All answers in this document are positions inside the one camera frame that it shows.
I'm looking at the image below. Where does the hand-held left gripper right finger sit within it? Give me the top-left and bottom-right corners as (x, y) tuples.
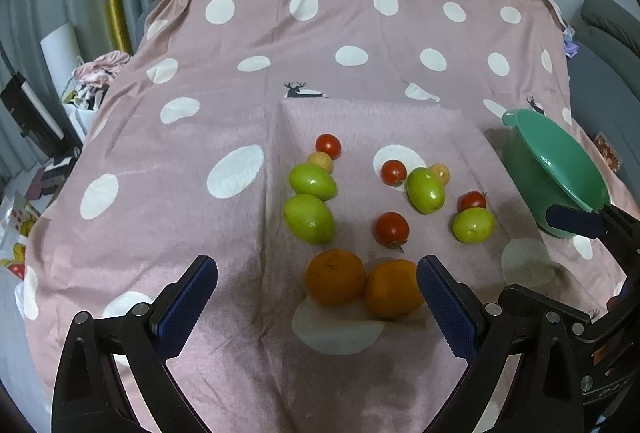
(416, 255), (591, 433)

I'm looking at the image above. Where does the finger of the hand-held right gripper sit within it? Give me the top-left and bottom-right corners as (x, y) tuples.
(545, 203), (640, 254)

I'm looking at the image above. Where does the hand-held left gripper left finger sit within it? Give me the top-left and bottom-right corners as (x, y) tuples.
(52, 254), (219, 433)

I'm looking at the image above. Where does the orange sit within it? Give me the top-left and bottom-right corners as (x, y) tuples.
(364, 259), (426, 320)
(305, 249), (367, 309)

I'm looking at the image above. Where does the green plastic bowl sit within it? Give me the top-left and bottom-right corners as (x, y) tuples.
(501, 109), (612, 240)

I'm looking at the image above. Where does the green jujube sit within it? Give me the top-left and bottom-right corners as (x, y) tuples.
(453, 208), (496, 244)
(406, 167), (446, 215)
(283, 194), (335, 245)
(288, 163), (338, 201)

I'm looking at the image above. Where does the red cherry tomato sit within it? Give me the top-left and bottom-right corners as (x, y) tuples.
(458, 191), (488, 214)
(315, 134), (343, 158)
(381, 160), (407, 186)
(375, 212), (411, 254)

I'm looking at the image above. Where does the snack packet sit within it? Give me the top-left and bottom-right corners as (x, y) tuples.
(594, 133), (621, 171)

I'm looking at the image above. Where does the grey sofa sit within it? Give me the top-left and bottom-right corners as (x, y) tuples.
(565, 0), (640, 214)

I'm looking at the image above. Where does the lavender cloth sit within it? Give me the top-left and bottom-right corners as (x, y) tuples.
(561, 24), (581, 58)

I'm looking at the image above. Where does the colourful printed carton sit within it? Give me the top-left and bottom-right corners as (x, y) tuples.
(0, 193), (43, 274)

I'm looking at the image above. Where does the pink polka dot blanket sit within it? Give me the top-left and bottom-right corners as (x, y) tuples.
(22, 0), (631, 433)

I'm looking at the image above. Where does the pile of clothes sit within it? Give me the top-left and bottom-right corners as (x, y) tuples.
(62, 52), (133, 108)

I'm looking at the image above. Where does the white cylinder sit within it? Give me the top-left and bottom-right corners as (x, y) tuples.
(41, 24), (83, 66)

